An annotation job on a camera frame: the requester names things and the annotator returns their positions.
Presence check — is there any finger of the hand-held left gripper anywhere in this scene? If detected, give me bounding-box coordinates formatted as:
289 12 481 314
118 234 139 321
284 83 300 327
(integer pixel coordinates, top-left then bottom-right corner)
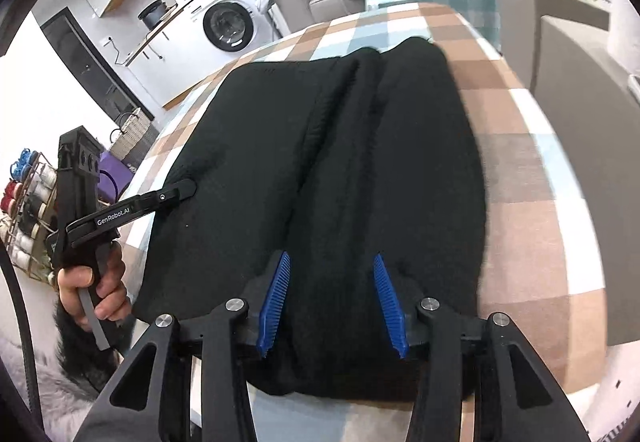
137 178 197 217

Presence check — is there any person's left hand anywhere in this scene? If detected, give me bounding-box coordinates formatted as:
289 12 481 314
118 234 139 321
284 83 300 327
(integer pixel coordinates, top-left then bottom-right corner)
56 242 133 330

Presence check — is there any dark door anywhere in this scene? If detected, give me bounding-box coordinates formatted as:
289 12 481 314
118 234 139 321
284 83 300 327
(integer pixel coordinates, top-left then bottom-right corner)
40 6 156 123

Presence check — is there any wicker basket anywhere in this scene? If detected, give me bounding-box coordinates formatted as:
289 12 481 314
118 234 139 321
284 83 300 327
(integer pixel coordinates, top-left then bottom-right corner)
107 108 153 161

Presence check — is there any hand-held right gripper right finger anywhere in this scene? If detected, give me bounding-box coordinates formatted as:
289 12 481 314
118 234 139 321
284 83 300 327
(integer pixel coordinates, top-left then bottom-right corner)
372 252 593 442

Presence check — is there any person's left forearm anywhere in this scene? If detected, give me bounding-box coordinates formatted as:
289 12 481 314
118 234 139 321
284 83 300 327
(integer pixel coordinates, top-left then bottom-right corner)
52 302 126 398

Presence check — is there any white washing machine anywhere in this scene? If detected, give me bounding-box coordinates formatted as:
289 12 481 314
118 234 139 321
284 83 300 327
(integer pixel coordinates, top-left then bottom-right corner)
187 0 273 55

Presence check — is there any large beige box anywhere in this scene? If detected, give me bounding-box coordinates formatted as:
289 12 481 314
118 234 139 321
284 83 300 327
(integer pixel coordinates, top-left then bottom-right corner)
532 14 640 348

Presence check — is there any black knit sweater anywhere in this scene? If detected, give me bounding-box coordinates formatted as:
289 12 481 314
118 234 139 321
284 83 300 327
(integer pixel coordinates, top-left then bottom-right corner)
129 36 488 398

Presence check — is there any wooden shoe rack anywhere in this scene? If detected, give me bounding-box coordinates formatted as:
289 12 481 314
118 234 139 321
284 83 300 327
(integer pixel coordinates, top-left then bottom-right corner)
0 149 66 283

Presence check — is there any white kitchen counter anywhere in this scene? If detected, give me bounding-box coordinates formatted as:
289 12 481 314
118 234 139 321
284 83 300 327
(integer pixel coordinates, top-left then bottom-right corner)
122 2 211 107

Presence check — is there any purple bag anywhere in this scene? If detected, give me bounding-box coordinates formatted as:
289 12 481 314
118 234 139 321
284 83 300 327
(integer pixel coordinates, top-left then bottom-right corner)
97 151 133 203

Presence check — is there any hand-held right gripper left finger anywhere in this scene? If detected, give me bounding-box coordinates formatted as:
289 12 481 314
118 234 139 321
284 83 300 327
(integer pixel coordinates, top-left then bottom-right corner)
74 249 292 442

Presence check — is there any dark cooking pot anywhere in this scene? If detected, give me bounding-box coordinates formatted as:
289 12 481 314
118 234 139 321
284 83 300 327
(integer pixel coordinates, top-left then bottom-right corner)
137 0 168 30

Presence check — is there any small beige box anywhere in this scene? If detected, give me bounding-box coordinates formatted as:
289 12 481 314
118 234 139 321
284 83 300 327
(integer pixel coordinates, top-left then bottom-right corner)
495 0 613 92

